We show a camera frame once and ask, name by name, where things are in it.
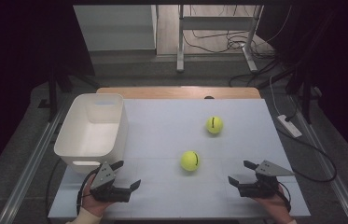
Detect person's right hand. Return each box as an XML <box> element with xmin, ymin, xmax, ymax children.
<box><xmin>253</xmin><ymin>186</ymin><xmax>295</xmax><ymax>224</ymax></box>

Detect white table board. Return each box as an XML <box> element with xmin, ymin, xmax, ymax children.
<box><xmin>48</xmin><ymin>98</ymin><xmax>312</xmax><ymax>219</ymax></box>

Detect left hand-held gripper black cable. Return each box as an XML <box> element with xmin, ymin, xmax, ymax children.
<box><xmin>76</xmin><ymin>167</ymin><xmax>103</xmax><ymax>217</ymax></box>

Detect hand-held gripper black cable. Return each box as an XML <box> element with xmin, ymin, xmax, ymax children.
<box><xmin>275</xmin><ymin>181</ymin><xmax>293</xmax><ymax>215</ymax></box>
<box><xmin>76</xmin><ymin>167</ymin><xmax>103</xmax><ymax>217</ymax></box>

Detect right hand-held gripper black cable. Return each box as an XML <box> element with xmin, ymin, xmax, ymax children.
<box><xmin>275</xmin><ymin>181</ymin><xmax>293</xmax><ymax>215</ymax></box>

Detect tangle of floor cables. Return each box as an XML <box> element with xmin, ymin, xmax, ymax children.
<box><xmin>182</xmin><ymin>4</ymin><xmax>294</xmax><ymax>90</ymax></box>

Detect white cabinet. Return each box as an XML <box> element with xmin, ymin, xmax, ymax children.
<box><xmin>73</xmin><ymin>4</ymin><xmax>159</xmax><ymax>52</ymax></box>

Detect black power strip cable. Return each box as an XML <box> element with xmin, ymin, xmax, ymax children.
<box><xmin>275</xmin><ymin>125</ymin><xmax>338</xmax><ymax>184</ymax></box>

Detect yellow tennis ball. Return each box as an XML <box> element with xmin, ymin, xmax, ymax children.
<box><xmin>205</xmin><ymin>116</ymin><xmax>225</xmax><ymax>135</ymax></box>
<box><xmin>180</xmin><ymin>150</ymin><xmax>201</xmax><ymax>173</ymax></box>

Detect white plastic bin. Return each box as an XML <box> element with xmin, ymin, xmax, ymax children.
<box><xmin>53</xmin><ymin>92</ymin><xmax>130</xmax><ymax>175</ymax></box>

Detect metal floor rail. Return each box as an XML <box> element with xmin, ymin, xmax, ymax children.
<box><xmin>289</xmin><ymin>96</ymin><xmax>348</xmax><ymax>224</ymax></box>
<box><xmin>0</xmin><ymin>102</ymin><xmax>70</xmax><ymax>224</ymax></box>

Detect white metal desk frame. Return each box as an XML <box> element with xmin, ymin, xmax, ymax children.
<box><xmin>175</xmin><ymin>4</ymin><xmax>264</xmax><ymax>74</ymax></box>

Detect black stand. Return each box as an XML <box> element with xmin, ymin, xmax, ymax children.
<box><xmin>286</xmin><ymin>62</ymin><xmax>323</xmax><ymax>125</ymax></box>
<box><xmin>37</xmin><ymin>62</ymin><xmax>101</xmax><ymax>123</ymax></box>

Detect white power strip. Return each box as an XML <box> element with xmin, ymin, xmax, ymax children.
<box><xmin>276</xmin><ymin>114</ymin><xmax>303</xmax><ymax>139</ymax></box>

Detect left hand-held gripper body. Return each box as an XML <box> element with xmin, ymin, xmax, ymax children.
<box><xmin>89</xmin><ymin>161</ymin><xmax>132</xmax><ymax>203</ymax></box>

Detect person's left hand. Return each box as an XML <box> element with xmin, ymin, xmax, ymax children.
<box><xmin>81</xmin><ymin>174</ymin><xmax>114</xmax><ymax>218</ymax></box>

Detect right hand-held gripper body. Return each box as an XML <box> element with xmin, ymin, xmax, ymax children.
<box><xmin>237</xmin><ymin>160</ymin><xmax>296</xmax><ymax>200</ymax></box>

